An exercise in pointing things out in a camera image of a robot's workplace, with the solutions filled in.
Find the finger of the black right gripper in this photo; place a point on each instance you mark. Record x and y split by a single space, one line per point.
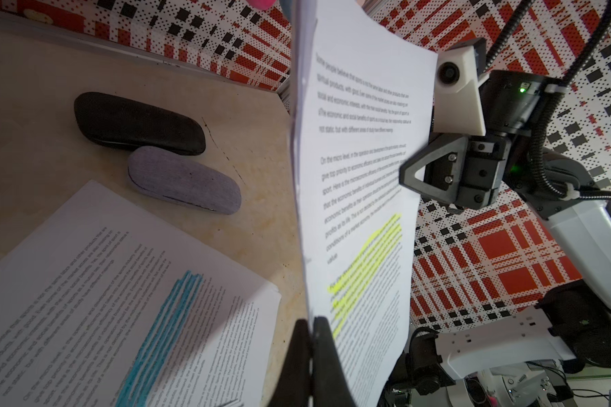
436 170

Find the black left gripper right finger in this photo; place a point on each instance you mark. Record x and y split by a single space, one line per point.
329 387

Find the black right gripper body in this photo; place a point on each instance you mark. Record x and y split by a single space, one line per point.
484 168

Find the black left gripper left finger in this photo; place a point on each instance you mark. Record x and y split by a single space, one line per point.
294 383

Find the yellow highlighted paper document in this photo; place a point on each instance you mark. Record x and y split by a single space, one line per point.
361 102

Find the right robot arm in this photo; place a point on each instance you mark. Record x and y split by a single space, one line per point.
489 129

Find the blue highlighted paper document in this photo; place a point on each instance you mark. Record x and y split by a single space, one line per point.
106 304

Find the grey glasses case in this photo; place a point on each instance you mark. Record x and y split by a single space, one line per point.
161 174

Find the pink striped plush doll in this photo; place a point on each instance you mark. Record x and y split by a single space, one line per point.
262 5

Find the black glasses case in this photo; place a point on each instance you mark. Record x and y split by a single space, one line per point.
121 123

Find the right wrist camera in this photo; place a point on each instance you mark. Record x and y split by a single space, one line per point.
460 72

